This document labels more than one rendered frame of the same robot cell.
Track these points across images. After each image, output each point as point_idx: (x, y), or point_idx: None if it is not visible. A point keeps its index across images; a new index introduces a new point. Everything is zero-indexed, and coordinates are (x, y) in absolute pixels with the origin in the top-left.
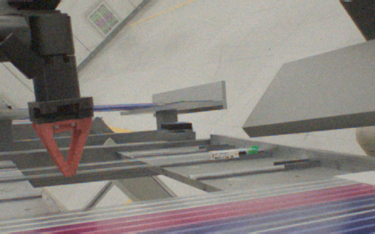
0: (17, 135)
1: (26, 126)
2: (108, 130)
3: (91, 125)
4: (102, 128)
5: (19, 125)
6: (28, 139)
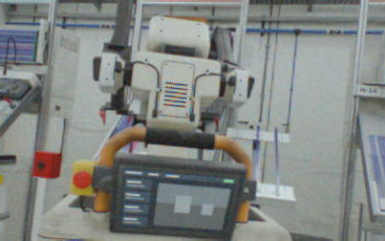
0: (364, 170)
1: (366, 171)
2: (359, 216)
3: (360, 204)
4: (360, 211)
5: (366, 167)
6: (364, 177)
